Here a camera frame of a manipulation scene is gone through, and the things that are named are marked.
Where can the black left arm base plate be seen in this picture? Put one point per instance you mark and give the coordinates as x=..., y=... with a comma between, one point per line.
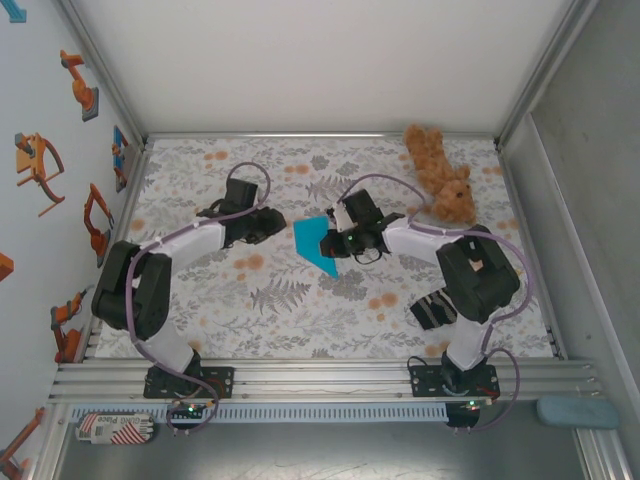
x=220, y=382

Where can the orange block wall sticker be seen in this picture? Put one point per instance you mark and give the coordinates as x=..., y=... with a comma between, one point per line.
x=5, y=267

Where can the black white striped sock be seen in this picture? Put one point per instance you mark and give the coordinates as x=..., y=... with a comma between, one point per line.
x=435, y=310

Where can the aluminium frame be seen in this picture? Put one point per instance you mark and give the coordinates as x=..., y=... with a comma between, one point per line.
x=320, y=385

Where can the orange grey gripper wall sticker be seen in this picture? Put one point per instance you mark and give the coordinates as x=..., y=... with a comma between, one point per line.
x=30, y=160

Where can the floral patterned table mat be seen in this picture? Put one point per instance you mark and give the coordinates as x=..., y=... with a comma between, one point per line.
x=280, y=320

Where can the blue-grey oval pad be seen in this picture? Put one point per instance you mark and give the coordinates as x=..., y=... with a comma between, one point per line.
x=577, y=412

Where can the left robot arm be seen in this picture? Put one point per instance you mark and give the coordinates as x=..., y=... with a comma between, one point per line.
x=130, y=285

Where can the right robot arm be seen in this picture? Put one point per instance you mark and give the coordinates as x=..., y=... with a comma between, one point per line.
x=475, y=275

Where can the turquoise cloth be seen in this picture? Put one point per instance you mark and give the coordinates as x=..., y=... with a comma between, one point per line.
x=310, y=240

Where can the blue orange wall sticker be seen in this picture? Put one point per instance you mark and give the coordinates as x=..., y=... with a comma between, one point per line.
x=119, y=150

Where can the brown teddy bear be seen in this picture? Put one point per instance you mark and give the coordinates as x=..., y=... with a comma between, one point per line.
x=440, y=170

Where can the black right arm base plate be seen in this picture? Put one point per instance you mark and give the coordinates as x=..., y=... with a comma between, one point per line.
x=425, y=382

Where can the red white patterned packet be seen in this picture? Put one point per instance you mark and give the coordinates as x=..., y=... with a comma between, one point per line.
x=115, y=428

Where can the small circuit board green light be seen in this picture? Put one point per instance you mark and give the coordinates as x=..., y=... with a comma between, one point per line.
x=475, y=405
x=190, y=410

